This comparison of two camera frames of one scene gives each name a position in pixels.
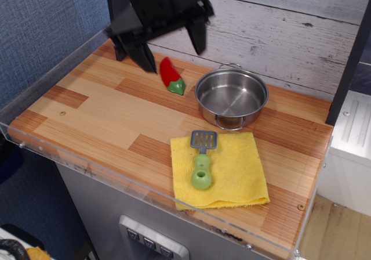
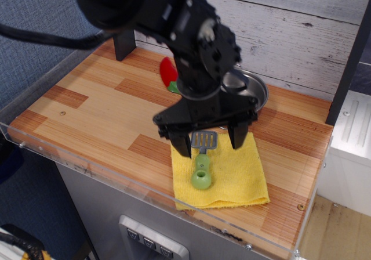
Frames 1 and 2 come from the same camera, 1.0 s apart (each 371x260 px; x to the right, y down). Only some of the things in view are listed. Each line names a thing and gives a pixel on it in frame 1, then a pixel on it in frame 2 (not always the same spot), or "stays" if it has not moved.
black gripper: x=144 y=9 -> x=204 y=105
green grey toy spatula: x=203 y=140 stays
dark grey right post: x=348 y=74 stays
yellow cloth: x=236 y=179 stays
